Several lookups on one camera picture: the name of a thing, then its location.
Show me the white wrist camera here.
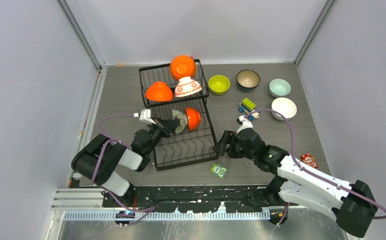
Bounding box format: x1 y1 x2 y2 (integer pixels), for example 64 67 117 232
236 115 253 134
133 108 156 125

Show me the orange bowl shelf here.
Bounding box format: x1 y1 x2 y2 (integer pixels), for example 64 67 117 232
185 107 201 131
145 81 174 102

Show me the black wire dish rack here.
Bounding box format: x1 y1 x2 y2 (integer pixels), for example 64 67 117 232
139 59 218 171

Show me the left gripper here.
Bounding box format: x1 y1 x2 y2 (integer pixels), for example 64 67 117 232
145 116 179 155

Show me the orange bowl lower shelf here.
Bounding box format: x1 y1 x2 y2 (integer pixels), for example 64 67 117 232
185 107 201 131

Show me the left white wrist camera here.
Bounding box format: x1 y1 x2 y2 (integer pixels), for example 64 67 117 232
133 108 156 125

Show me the pale green ringed bowl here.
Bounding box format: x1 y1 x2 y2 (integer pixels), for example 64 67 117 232
269 78 291 98

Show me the yellow green bowl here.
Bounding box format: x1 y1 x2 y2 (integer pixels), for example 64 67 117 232
208 75 231 95

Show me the floral pale green bowl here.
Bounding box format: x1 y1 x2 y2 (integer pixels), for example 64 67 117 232
171 109 188 135

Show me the green owl number tile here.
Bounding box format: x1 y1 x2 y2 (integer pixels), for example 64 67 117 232
210 163 228 179

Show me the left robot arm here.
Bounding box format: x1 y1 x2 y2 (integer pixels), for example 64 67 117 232
71 117 180 207

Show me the white red patterned bowl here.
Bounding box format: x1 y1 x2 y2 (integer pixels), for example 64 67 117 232
174 76 202 98

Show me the orange bowl upper shelf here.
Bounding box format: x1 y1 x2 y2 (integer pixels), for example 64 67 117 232
145 81 174 102

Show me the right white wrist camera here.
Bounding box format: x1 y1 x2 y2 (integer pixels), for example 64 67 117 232
236 115 253 134

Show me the orange bowl top upright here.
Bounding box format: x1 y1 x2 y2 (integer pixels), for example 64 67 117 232
169 55 196 81

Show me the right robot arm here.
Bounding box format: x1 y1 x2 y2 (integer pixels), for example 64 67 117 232
212 128 378 238

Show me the toy brick car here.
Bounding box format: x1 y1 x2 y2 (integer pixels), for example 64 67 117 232
238 97 259 121

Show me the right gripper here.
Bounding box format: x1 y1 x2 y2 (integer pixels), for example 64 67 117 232
212 129 256 161

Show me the white ribbed bowl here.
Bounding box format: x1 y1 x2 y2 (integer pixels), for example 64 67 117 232
271 97 297 121

